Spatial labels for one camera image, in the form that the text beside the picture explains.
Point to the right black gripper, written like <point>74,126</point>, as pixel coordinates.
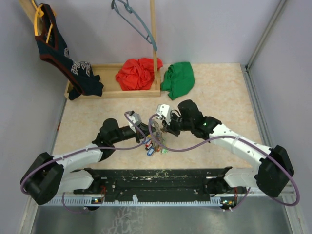
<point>170,127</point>

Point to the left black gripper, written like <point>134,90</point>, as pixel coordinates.
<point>145,128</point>

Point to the bunch of coloured keys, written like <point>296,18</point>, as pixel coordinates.
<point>151,147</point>

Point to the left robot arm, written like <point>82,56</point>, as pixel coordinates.
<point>69,173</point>

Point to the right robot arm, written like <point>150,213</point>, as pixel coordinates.
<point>270,168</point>

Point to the green crumpled cloth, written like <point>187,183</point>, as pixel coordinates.
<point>178,80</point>

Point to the wooden tray rack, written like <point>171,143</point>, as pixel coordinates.
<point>107,72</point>

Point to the red crumpled cloth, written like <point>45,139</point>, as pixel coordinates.
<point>136,74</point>

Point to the navy blue tank top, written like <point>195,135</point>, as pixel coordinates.
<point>56,53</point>

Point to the yellow clothes hanger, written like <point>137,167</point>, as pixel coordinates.
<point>38,14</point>

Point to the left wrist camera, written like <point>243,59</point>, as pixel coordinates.
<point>134,119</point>

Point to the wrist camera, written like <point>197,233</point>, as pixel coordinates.
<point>134,119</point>
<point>163,112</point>

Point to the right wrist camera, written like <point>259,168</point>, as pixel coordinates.
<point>163,112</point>

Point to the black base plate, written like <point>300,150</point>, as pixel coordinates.
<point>157,185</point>

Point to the grey cable duct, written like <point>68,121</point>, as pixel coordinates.
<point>98,201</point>

